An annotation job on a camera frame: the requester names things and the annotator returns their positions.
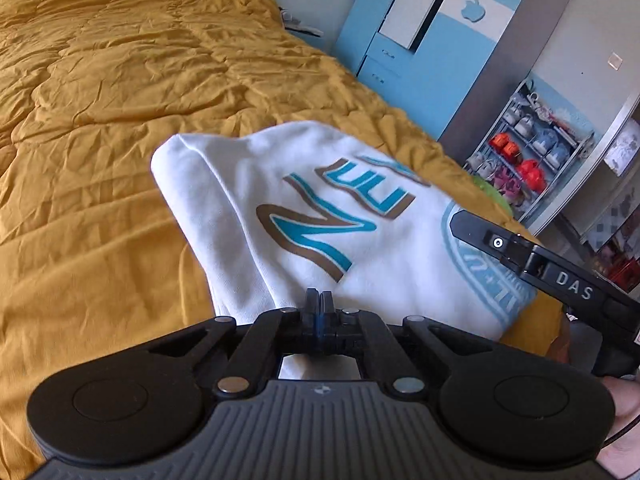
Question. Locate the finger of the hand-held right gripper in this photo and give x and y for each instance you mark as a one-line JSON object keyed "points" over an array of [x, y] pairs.
{"points": [[475, 232]]}

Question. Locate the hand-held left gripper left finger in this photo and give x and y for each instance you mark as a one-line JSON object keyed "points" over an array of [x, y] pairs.
{"points": [[313, 320]]}

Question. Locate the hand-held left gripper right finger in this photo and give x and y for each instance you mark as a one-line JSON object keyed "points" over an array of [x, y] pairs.
{"points": [[326, 320]]}

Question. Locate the white printed sweatshirt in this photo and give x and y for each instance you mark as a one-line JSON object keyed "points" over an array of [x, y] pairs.
{"points": [[235, 195]]}

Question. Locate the person's right hand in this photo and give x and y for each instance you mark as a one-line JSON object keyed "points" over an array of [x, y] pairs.
{"points": [[629, 405]]}

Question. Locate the green cloth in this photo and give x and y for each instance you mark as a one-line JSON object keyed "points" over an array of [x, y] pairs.
{"points": [[492, 191]]}

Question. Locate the group of small shoes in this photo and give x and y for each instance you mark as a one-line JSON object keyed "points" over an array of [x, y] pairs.
{"points": [[530, 170]]}

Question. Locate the grey shoe rack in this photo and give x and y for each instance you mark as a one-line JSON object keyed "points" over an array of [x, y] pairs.
{"points": [[575, 147]]}

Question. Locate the blue and white wardrobe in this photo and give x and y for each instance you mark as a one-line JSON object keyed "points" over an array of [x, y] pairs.
{"points": [[425, 85]]}

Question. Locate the grey and white cloth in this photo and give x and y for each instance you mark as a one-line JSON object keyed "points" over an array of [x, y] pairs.
{"points": [[297, 22]]}

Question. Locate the mustard yellow quilt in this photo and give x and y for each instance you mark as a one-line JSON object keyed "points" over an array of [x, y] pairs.
{"points": [[100, 110]]}

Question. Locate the wall switch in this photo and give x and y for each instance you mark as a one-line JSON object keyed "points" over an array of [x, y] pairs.
{"points": [[614, 60]]}

